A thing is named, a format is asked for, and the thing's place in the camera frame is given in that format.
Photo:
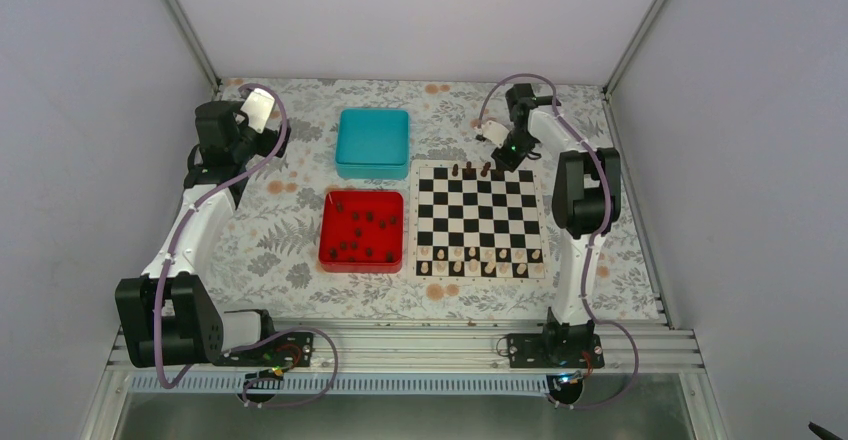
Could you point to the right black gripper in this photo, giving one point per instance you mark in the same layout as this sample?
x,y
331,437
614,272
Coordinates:
x,y
507,163

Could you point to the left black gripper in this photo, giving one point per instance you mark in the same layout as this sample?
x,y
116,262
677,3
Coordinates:
x,y
268,147

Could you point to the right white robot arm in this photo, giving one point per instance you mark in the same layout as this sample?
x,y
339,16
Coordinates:
x,y
586,201

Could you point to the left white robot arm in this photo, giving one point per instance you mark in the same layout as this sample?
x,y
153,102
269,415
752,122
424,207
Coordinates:
x,y
166,314

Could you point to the black white chessboard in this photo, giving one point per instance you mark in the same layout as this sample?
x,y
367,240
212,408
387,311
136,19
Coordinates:
x,y
491,230

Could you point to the floral patterned table mat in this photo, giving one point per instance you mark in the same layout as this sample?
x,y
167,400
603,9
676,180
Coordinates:
x,y
267,255

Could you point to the teal plastic box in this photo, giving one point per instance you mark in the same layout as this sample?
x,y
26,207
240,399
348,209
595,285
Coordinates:
x,y
373,144

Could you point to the red plastic tray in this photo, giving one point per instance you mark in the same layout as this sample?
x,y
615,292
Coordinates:
x,y
362,231

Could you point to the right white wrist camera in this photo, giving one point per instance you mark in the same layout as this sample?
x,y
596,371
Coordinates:
x,y
493,132

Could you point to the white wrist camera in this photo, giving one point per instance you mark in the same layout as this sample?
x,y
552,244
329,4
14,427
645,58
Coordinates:
x,y
493,132
257,108

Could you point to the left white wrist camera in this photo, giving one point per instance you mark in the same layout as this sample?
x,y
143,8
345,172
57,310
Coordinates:
x,y
257,108

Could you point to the aluminium corner post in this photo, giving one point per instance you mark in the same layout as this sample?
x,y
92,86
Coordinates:
x,y
193,42

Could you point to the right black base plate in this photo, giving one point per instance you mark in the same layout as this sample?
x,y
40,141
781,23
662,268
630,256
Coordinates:
x,y
532,351

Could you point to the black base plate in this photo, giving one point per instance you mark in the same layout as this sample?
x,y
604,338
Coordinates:
x,y
291,350
532,351

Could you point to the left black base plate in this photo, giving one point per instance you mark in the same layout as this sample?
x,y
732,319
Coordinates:
x,y
291,350

